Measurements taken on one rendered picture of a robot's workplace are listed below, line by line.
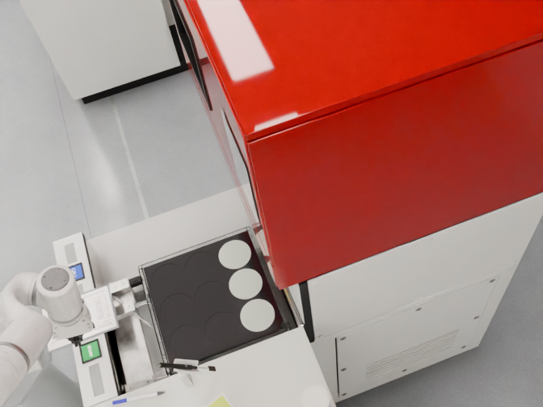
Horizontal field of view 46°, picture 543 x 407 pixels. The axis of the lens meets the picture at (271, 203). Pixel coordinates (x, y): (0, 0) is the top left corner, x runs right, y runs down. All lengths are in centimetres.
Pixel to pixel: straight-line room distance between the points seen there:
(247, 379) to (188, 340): 24
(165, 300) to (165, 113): 181
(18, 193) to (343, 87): 268
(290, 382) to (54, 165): 221
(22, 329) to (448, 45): 98
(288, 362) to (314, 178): 69
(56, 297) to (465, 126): 95
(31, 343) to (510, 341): 203
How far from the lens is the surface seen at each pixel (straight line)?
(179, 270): 198
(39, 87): 402
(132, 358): 193
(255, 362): 175
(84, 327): 170
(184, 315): 191
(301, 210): 127
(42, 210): 344
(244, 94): 109
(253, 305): 189
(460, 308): 220
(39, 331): 141
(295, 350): 175
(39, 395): 229
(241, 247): 198
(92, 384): 186
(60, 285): 151
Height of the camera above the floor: 261
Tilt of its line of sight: 57 degrees down
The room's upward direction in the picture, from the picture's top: 11 degrees counter-clockwise
